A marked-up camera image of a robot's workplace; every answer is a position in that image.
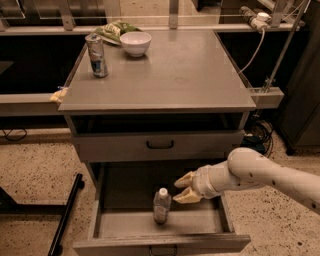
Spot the black floor stand bar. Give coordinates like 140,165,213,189
47,173,85,256

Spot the black cable on floor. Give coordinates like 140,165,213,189
0,128,28,142

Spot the yellow sponge piece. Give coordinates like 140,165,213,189
50,87,68,103

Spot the white power strip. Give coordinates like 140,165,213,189
239,6,271,32

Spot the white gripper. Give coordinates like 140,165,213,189
173,165,221,204

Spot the green snack bag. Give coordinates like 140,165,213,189
94,20,141,45

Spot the open middle drawer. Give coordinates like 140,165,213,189
73,160,251,256

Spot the white power cable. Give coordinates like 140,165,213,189
237,27,266,75

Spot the closed top drawer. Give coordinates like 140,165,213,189
72,130,244,162

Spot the grey side rail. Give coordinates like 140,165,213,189
0,93,61,117

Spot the grey drawer cabinet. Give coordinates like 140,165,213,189
58,29,257,256

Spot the silver blue drink can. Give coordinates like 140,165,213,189
85,33,108,78

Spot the white ceramic bowl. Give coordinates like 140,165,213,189
120,31,152,57

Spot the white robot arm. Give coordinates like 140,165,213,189
173,147,320,214

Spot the blue plastic bottle white cap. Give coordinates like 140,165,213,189
153,188,172,224

